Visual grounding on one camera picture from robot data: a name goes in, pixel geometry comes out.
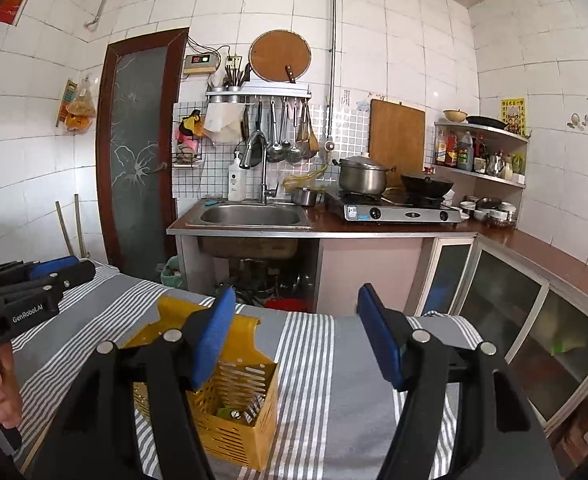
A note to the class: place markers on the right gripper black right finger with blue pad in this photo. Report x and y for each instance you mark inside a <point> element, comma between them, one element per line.
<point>498,434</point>

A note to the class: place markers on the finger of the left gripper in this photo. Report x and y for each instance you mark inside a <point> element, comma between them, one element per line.
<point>19,272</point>
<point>76,275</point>

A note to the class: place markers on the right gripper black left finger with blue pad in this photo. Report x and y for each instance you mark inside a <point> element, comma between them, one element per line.
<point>94,435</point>

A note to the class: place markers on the utensils inside yellow basket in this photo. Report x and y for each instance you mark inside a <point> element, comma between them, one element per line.
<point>246,416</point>

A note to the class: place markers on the person's left hand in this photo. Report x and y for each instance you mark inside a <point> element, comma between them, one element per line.
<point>11,404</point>

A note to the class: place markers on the glass door cabinet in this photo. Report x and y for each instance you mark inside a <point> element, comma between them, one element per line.
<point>538,321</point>

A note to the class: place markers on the yellow plastic utensil basket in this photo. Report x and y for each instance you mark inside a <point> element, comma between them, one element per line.
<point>241,372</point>

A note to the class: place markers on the stainless steel sink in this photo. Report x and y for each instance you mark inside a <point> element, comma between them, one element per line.
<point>246,230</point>

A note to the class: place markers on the grey white striped cloth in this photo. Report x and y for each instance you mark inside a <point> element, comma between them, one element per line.
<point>336,414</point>

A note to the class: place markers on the white soap bottle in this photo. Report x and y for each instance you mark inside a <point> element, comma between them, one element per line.
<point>236,179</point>

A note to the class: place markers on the dark brown glass door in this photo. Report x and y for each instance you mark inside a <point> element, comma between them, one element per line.
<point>138,89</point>

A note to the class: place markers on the hanging white cloth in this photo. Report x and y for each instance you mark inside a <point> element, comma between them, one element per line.
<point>223,122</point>

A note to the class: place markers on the red basin under sink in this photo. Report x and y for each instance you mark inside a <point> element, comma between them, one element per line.
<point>287,304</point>

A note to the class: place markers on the hanging steel ladle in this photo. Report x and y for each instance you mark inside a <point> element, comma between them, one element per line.
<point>275,151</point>

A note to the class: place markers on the stacked bowls on counter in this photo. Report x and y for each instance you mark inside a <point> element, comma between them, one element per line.
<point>491,211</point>

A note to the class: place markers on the small steel bowl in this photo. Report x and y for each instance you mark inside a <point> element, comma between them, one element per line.
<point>305,197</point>

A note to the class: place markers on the black wok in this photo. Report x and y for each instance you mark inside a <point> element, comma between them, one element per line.
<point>425,186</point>

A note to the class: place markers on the steel gas stove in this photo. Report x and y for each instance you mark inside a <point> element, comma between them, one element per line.
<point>366,209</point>

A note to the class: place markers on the steel kettle on shelf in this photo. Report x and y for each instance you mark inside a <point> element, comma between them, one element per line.
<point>495,164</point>

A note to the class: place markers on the white corner shelf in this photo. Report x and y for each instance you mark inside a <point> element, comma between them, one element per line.
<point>509,186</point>

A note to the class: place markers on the red label bottle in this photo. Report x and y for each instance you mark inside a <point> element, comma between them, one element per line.
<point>451,158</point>

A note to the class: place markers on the round wooden cutting board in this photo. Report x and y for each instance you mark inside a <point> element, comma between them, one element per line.
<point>279,56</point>

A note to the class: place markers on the steel pot with lid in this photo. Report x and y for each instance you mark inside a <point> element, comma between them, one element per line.
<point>362,175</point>

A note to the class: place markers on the black pan top shelf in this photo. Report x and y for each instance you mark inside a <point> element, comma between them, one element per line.
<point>486,122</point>

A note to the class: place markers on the rectangular wooden cutting board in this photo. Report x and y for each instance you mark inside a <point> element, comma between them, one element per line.
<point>396,139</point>

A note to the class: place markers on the beige bowl top shelf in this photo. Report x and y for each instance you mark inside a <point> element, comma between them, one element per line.
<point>455,115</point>

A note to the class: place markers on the hanging bag on wall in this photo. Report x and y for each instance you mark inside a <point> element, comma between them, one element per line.
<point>80,110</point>

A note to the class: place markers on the wire basket with sponges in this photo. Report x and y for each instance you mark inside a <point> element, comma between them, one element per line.
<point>188,134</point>

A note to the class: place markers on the steel wall utensil rack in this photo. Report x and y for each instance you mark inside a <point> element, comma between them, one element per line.
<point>258,89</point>

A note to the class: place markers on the wall electrical box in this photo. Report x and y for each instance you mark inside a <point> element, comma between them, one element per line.
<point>200,64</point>

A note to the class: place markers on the vertical wall pipe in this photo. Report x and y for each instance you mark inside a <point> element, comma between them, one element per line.
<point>328,136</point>

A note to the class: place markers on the yellow wall poster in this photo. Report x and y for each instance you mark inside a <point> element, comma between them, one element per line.
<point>513,115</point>

